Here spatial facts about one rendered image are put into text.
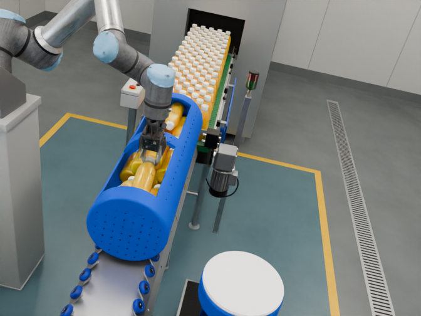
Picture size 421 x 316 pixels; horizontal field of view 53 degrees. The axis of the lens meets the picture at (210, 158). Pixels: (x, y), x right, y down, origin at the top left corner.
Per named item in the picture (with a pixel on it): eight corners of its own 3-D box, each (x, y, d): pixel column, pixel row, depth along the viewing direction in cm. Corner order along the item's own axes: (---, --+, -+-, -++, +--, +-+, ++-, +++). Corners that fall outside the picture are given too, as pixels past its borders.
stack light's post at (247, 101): (212, 232, 312) (244, 96, 253) (212, 228, 315) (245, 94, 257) (217, 233, 312) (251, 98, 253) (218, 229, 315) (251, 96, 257)
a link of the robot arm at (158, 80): (166, 61, 144) (181, 73, 137) (161, 95, 150) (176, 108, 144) (141, 63, 138) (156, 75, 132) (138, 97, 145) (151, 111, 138)
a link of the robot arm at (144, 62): (129, 44, 146) (146, 57, 138) (153, 59, 155) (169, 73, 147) (114, 66, 147) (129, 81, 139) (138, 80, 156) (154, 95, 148)
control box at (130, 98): (119, 106, 237) (121, 89, 232) (129, 91, 254) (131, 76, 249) (137, 110, 237) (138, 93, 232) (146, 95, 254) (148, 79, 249)
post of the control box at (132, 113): (118, 229, 297) (129, 101, 244) (120, 225, 301) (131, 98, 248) (124, 230, 297) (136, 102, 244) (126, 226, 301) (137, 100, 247)
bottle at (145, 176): (121, 202, 147) (136, 159, 158) (135, 212, 151) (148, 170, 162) (135, 198, 143) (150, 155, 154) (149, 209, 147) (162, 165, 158)
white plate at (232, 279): (253, 242, 158) (252, 244, 159) (188, 263, 144) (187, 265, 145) (301, 299, 140) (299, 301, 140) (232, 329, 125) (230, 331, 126)
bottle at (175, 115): (184, 115, 214) (177, 132, 199) (170, 113, 215) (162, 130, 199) (185, 103, 211) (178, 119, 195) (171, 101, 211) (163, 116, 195)
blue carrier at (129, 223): (81, 249, 151) (90, 187, 135) (143, 133, 225) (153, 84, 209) (158, 271, 152) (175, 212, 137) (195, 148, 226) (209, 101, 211)
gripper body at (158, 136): (137, 149, 148) (141, 119, 142) (143, 138, 156) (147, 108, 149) (158, 154, 148) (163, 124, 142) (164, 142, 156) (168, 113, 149)
